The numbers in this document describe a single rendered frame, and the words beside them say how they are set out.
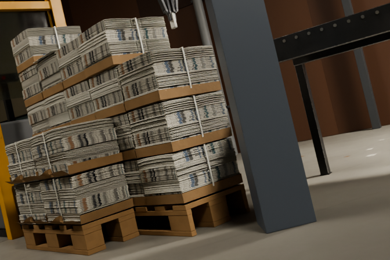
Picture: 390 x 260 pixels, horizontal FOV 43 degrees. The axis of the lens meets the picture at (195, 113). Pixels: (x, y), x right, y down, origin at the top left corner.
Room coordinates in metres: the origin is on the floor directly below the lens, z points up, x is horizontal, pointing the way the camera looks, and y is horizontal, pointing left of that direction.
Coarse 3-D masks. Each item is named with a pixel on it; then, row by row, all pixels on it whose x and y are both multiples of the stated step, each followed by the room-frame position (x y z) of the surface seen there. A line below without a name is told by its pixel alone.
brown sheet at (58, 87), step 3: (57, 84) 2.81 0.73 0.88; (60, 84) 2.78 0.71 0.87; (51, 87) 2.88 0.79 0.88; (54, 87) 2.85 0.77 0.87; (57, 87) 2.82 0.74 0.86; (60, 87) 2.79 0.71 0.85; (63, 87) 2.78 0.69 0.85; (45, 90) 2.95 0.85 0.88; (48, 90) 2.92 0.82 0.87; (51, 90) 2.89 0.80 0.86; (54, 90) 2.86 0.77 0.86; (57, 90) 2.83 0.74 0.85; (60, 90) 2.80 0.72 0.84; (45, 93) 2.96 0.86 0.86; (48, 93) 2.93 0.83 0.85; (51, 93) 2.90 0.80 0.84; (45, 96) 2.97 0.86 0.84
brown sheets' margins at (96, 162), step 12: (108, 156) 2.36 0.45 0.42; (120, 156) 2.40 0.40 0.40; (72, 168) 2.24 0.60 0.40; (84, 168) 2.28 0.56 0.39; (24, 180) 2.62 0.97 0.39; (120, 204) 2.37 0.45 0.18; (132, 204) 2.41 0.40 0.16; (60, 216) 2.37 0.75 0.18; (84, 216) 2.24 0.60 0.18; (96, 216) 2.28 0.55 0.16
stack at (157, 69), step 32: (128, 64) 2.27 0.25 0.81; (160, 64) 2.16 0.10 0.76; (192, 64) 2.27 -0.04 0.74; (64, 96) 2.77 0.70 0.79; (96, 96) 2.51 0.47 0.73; (128, 96) 2.30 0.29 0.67; (192, 96) 2.29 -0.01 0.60; (128, 128) 2.36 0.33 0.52; (160, 128) 2.17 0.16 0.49; (192, 128) 2.21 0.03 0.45; (128, 160) 2.49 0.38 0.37; (160, 160) 2.19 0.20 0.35; (192, 160) 2.19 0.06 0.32; (224, 160) 2.31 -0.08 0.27; (160, 192) 2.24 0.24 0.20; (224, 192) 2.27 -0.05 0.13; (160, 224) 2.52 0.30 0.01; (192, 224) 2.13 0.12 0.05
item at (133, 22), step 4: (132, 20) 2.44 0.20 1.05; (132, 24) 2.44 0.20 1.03; (140, 24) 2.47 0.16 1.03; (132, 28) 2.44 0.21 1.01; (136, 28) 2.45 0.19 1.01; (140, 28) 2.47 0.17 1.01; (136, 32) 2.45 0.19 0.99; (140, 32) 2.46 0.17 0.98; (136, 36) 2.44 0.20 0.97; (140, 36) 2.46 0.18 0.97; (136, 40) 2.43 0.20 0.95; (144, 40) 2.46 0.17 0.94; (136, 44) 2.43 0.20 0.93; (140, 44) 2.45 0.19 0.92; (144, 44) 2.46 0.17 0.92; (140, 48) 2.44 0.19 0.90; (144, 48) 2.45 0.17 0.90; (140, 52) 2.44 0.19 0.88
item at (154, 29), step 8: (144, 24) 2.48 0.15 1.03; (152, 24) 2.52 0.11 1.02; (160, 24) 2.55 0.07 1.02; (144, 32) 2.47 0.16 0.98; (152, 32) 2.50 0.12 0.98; (160, 32) 2.54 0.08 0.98; (152, 40) 2.49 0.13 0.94; (160, 40) 2.53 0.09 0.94; (168, 40) 2.56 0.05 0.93; (152, 48) 2.49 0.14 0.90; (160, 48) 2.52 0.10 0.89; (168, 48) 2.55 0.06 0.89
